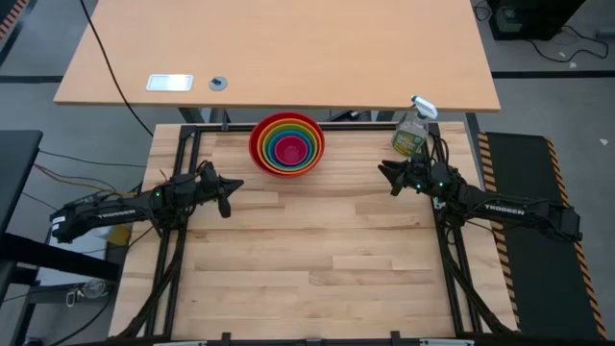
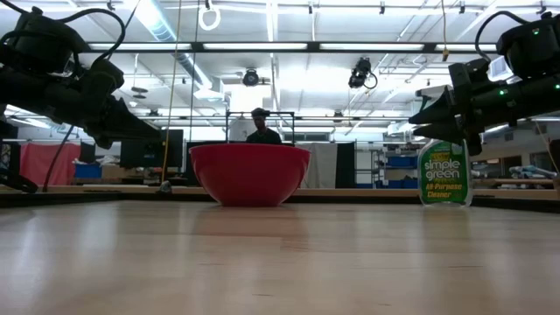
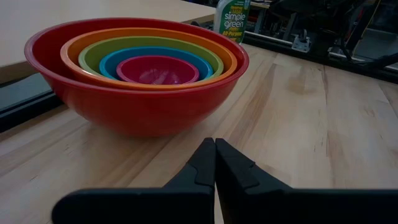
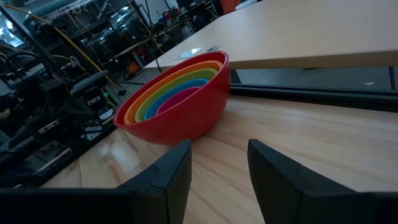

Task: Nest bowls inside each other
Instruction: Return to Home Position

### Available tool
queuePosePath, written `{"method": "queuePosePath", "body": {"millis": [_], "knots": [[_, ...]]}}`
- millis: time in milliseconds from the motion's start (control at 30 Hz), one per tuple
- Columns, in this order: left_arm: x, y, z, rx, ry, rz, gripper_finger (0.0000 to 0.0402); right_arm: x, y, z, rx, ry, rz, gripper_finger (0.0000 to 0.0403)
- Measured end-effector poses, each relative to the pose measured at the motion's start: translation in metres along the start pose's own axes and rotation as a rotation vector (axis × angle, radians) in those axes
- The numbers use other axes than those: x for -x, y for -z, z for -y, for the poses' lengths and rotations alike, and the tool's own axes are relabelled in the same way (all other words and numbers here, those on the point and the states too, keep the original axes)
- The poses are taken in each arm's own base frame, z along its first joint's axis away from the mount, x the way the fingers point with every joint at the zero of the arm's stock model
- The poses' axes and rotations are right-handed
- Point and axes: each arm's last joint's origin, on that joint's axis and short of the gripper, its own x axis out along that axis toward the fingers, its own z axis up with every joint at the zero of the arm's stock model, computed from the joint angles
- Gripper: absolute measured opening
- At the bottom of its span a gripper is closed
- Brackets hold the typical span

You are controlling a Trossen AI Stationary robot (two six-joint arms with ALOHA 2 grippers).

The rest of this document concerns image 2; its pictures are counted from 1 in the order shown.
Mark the small black monitor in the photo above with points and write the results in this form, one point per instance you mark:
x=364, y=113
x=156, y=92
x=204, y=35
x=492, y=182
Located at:
x=86, y=152

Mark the grey cloth panel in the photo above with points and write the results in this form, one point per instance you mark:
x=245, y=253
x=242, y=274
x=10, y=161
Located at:
x=321, y=166

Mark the black aluminium table rail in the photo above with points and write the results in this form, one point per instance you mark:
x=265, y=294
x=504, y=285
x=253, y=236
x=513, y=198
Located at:
x=87, y=199

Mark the silver ventilation duct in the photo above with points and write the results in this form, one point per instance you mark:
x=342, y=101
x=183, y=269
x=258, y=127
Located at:
x=175, y=48

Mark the black ceiling camera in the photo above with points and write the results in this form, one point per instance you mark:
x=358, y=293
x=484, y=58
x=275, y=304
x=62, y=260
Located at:
x=250, y=78
x=361, y=72

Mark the person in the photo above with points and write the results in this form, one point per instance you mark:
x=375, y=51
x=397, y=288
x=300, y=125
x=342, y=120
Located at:
x=262, y=135

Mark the black computer monitor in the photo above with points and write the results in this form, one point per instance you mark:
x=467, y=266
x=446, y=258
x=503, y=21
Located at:
x=144, y=151

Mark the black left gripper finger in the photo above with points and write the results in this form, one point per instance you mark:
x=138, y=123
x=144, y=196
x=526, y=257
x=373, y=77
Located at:
x=124, y=116
x=114, y=134

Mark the black curtain panel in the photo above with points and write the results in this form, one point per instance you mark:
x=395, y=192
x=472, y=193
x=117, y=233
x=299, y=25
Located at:
x=345, y=166

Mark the green label cleaner spray bottle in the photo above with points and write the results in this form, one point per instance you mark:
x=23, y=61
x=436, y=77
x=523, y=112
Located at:
x=444, y=175

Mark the blue storage bin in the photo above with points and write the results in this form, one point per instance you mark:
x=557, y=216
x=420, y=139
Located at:
x=87, y=170

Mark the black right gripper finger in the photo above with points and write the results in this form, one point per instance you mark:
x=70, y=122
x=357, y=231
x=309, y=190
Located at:
x=442, y=132
x=437, y=111

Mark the metal storage shelf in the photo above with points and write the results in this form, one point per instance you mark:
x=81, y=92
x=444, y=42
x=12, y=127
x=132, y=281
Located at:
x=400, y=162

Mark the black overhead frame bar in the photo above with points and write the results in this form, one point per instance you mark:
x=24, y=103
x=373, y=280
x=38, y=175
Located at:
x=262, y=46

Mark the red cloth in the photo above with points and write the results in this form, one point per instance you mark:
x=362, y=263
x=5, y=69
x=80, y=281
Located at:
x=44, y=162

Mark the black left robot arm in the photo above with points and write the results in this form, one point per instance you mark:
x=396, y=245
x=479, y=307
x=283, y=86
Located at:
x=35, y=48

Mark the large red plastic bowl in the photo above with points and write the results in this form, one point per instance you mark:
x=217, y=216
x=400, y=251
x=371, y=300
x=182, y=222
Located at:
x=249, y=175

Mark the black metal frame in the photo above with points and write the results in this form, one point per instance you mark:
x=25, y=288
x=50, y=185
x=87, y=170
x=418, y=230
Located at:
x=227, y=127

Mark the light wooden table board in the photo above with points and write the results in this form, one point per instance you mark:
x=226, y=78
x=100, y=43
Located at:
x=350, y=191

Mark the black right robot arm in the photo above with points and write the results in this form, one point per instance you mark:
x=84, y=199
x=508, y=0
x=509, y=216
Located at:
x=534, y=48

